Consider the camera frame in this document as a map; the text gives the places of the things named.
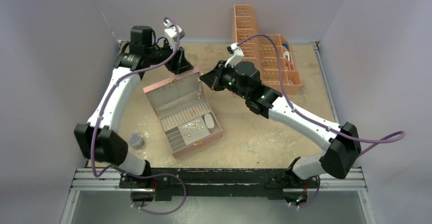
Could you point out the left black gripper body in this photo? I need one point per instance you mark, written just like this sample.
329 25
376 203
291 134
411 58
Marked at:
161 54

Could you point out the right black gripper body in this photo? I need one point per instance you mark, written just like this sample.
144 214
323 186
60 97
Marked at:
230 80

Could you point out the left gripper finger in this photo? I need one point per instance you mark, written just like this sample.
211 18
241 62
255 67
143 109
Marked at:
174 66
184 64

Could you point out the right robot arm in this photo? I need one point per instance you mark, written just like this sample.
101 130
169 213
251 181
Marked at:
340 149

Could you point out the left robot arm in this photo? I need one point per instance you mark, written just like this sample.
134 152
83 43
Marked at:
98 138

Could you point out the pink jewelry box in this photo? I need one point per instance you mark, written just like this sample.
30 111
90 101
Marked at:
174 101

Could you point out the white oval box insert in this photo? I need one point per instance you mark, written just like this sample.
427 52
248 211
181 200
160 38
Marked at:
209 121

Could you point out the orange mesh desk organizer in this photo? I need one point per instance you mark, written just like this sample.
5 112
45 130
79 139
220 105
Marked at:
275 70

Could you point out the crystal earrings in box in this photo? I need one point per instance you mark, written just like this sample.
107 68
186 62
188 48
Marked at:
197 124

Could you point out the blue white items in organizer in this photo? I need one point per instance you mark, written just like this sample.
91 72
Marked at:
286 52

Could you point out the small clear round container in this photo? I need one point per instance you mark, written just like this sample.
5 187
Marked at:
136 140

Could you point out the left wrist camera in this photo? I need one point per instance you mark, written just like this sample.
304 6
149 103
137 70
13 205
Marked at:
173 34

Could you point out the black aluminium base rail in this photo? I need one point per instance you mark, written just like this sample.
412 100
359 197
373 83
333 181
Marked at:
273 184

